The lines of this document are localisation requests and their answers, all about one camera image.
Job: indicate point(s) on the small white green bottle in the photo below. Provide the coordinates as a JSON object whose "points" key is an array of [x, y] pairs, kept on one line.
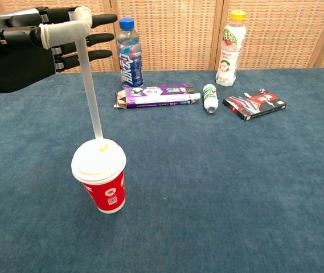
{"points": [[210, 96]]}

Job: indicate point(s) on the red black card box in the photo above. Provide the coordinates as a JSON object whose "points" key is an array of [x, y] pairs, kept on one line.
{"points": [[252, 105]]}

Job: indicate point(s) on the blue carpet table cover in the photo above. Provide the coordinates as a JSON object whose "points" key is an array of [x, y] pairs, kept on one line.
{"points": [[161, 227]]}

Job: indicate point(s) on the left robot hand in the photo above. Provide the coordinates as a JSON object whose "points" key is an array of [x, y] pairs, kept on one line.
{"points": [[16, 62]]}

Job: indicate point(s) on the white drink bottle yellow cap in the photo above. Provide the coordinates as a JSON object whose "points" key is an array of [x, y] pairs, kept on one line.
{"points": [[227, 68]]}

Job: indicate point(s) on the blue sports drink bottle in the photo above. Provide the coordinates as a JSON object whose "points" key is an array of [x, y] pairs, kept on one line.
{"points": [[130, 71]]}

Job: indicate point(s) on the translucent plastic straw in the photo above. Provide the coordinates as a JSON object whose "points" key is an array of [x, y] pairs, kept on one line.
{"points": [[89, 85]]}

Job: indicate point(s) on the red paper cup white lid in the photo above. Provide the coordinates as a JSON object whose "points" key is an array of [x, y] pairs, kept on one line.
{"points": [[107, 196]]}

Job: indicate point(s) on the purple toothpaste box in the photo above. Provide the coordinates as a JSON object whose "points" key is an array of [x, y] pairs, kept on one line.
{"points": [[156, 96]]}

